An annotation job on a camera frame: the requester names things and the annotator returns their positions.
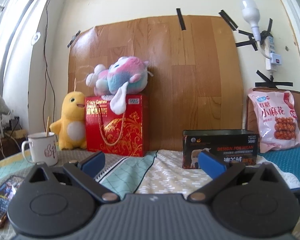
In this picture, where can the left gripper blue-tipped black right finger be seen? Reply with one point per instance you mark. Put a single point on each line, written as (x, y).
(221, 173)

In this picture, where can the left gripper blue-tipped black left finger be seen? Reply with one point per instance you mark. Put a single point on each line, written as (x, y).
(83, 175)

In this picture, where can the patchwork bed sheet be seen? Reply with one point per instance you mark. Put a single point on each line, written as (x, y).
(159, 172)

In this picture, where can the black sheep-print box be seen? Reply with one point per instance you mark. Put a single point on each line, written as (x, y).
(226, 144)

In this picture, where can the yellow plush dinosaur toy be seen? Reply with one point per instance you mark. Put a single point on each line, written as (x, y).
(70, 128)

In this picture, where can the white enamel mug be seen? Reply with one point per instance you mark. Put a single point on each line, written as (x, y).
(42, 148)

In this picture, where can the red gift bag box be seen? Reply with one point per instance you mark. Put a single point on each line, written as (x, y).
(125, 134)

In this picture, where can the brown seat cushion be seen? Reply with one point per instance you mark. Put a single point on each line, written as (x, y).
(250, 118)

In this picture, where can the wooden stick in mug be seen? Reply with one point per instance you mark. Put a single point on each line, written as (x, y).
(47, 126)

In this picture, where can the pink twisted-dough snack bag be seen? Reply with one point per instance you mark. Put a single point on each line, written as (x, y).
(277, 120)

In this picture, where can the blue textured mat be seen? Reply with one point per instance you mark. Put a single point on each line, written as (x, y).
(287, 162)

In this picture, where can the smartphone with lit screen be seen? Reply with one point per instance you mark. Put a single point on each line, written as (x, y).
(7, 192)

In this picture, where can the pink blue plush toy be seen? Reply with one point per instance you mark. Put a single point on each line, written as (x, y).
(128, 75)

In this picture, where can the white power strip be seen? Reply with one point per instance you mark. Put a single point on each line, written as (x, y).
(267, 49)

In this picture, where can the white light bulb lamp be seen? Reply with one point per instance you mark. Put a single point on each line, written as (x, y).
(251, 15)

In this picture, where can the wood-pattern wall board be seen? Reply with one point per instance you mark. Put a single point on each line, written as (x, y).
(196, 81)

